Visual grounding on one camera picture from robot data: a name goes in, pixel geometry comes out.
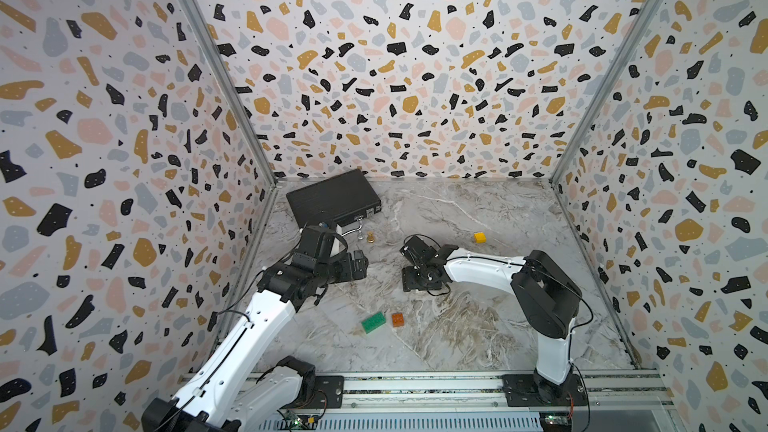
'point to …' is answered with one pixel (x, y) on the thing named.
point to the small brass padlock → (371, 237)
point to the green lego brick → (373, 322)
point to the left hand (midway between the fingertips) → (356, 262)
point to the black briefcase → (340, 199)
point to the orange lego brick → (397, 319)
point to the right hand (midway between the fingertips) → (410, 284)
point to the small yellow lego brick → (480, 237)
